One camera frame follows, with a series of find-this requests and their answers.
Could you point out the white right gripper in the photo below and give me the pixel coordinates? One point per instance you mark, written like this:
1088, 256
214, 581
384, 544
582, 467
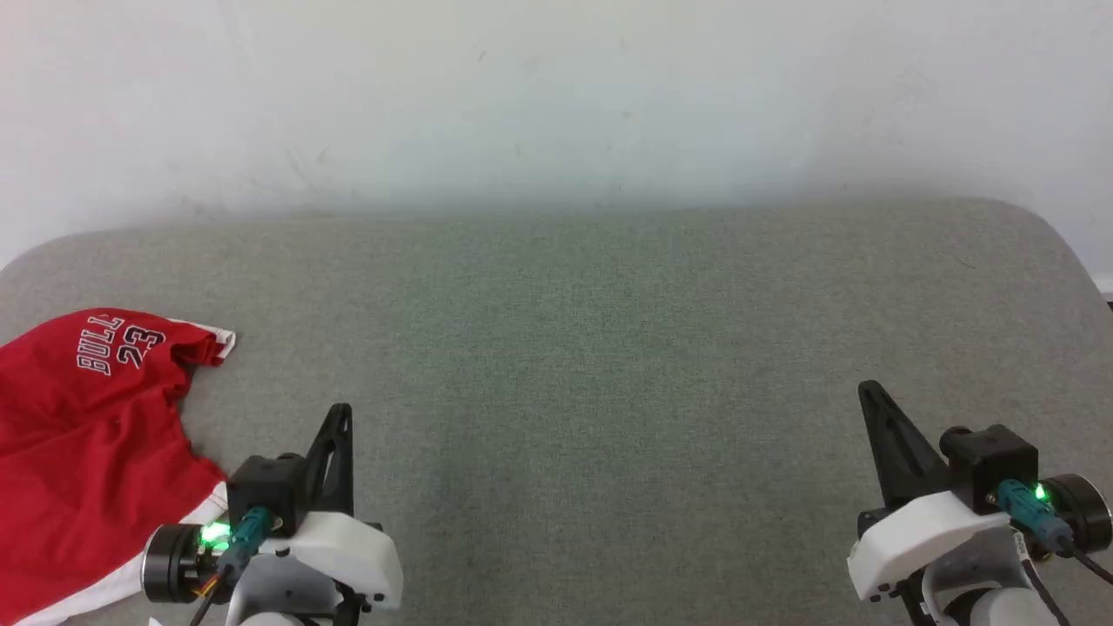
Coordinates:
913, 530

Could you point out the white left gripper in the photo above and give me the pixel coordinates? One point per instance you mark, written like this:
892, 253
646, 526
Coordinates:
348, 548

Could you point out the red white basketball shorts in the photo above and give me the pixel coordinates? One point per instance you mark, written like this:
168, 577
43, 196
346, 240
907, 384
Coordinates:
69, 435

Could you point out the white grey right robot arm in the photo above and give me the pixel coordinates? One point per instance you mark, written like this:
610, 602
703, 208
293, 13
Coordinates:
1087, 513

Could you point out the grey-green fabric sofa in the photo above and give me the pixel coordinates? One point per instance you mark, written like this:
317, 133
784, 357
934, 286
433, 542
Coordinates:
565, 348

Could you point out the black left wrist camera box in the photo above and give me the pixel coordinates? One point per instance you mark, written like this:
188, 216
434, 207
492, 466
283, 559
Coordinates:
265, 487

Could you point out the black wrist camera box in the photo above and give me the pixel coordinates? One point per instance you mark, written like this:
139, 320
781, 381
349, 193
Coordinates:
265, 487
991, 461

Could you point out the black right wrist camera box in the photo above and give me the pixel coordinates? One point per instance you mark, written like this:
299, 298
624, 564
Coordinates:
991, 461

